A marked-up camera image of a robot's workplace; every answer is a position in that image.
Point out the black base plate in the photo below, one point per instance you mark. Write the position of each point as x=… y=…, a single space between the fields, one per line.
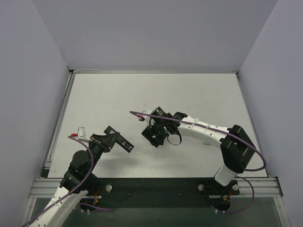
x=114 y=193

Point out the dark AAA battery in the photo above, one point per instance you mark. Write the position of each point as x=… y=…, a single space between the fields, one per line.
x=127 y=146

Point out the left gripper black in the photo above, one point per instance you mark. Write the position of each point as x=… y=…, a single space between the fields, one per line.
x=111 y=137

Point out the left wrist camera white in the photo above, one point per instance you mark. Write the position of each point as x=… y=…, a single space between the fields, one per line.
x=81 y=135

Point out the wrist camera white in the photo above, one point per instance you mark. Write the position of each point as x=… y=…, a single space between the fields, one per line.
x=145 y=117
x=81 y=135

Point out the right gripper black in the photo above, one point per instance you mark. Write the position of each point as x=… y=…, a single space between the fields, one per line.
x=154 y=133

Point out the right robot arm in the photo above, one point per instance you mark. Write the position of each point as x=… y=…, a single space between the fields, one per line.
x=236 y=147

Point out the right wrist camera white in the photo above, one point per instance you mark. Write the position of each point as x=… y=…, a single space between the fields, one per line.
x=145 y=117

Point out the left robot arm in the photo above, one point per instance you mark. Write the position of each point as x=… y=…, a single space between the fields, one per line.
x=77 y=182

